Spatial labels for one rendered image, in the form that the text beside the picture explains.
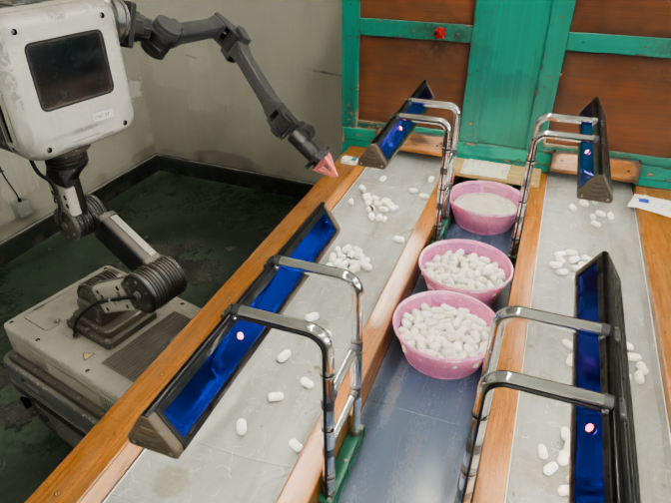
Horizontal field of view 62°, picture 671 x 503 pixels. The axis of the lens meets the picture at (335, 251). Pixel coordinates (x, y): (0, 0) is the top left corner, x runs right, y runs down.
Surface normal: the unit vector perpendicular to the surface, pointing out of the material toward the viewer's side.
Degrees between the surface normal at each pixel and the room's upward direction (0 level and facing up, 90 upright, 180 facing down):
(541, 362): 0
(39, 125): 90
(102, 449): 0
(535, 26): 90
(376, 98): 90
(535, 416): 0
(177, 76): 90
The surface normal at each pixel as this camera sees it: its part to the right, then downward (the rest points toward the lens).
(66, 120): 0.84, 0.29
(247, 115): -0.40, 0.50
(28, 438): 0.00, -0.84
